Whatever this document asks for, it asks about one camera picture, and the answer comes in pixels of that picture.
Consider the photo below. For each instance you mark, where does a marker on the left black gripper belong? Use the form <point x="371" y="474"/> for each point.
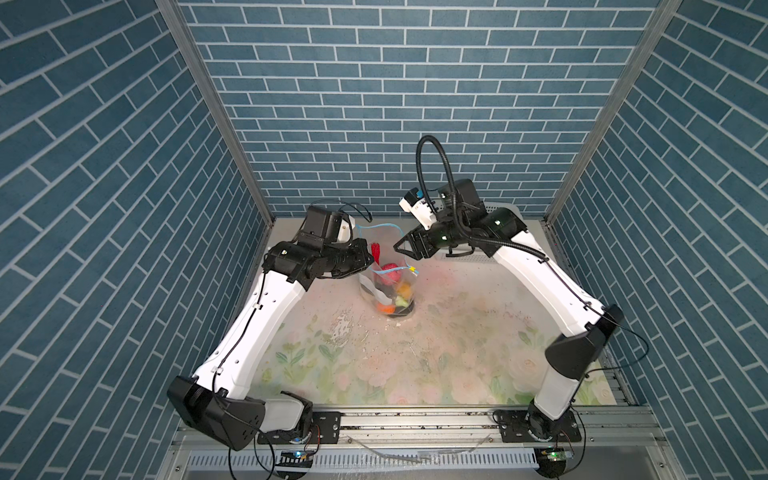
<point x="360" y="261"/>

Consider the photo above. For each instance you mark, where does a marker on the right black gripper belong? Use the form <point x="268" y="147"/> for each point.
<point x="416" y="235"/>

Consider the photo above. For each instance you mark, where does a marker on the yellow potato toy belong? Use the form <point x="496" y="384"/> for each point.
<point x="405" y="290"/>

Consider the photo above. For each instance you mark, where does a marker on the clear zip top bag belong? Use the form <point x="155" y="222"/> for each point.
<point x="370" y="287"/>

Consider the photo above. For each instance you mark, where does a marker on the orange crinkled food toy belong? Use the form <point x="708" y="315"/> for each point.
<point x="389" y="309"/>

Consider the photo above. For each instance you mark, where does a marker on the red chili pepper toy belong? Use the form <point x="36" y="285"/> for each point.
<point x="376" y="253"/>

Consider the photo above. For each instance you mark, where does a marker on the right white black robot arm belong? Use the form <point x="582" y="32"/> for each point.
<point x="585" y="324"/>

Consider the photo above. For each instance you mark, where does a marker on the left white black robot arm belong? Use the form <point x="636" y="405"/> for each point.
<point x="215" y="399"/>

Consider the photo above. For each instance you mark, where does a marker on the white plastic mesh basket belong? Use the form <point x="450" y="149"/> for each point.
<point x="493" y="206"/>

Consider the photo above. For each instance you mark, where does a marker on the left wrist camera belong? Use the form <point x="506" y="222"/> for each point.
<point x="323" y="227"/>

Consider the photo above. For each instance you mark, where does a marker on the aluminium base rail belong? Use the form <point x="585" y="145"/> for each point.
<point x="462" y="442"/>

